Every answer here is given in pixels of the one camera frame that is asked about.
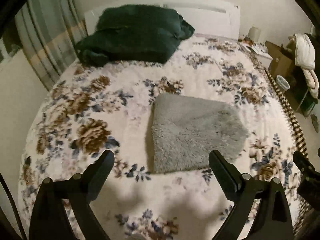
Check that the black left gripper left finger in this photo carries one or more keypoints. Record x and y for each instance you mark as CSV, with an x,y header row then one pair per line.
x,y
49,219

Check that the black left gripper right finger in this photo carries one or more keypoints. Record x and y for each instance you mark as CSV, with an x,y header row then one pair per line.
x,y
273,217

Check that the grey fluffy pants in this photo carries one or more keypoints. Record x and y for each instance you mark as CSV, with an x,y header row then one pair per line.
x,y
186,129

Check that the white plastic bucket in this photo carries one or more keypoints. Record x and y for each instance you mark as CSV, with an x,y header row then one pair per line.
x,y
282,83

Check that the brown cardboard box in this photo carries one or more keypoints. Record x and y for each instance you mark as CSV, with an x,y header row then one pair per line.
x,y
280,64

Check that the white clothes pile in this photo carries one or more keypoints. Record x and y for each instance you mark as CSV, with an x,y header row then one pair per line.
x,y
305,59

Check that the white nightstand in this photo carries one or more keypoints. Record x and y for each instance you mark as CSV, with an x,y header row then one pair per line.
x,y
258,51

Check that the white cylindrical lamp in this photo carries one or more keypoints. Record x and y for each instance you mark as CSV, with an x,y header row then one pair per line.
x,y
254,34

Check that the striped beige grey curtain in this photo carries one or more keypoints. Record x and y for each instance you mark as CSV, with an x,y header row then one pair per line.
x,y
49,31

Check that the dark green folded blanket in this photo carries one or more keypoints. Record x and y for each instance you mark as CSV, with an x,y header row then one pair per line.
x,y
134,32

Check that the white bed headboard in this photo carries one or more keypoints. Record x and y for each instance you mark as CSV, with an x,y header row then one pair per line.
x,y
208,17

